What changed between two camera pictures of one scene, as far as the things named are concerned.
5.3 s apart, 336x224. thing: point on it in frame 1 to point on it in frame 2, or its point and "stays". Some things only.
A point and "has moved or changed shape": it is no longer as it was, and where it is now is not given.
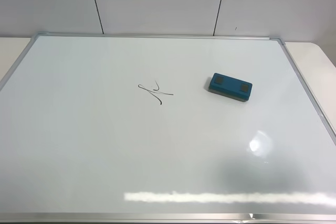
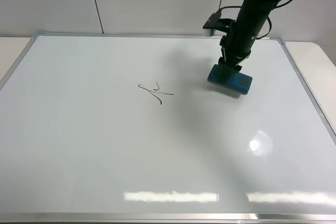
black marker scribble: x=141 y=86 stays
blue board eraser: x=230 y=87 has moved or changed shape
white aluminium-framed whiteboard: x=135 y=129 stays
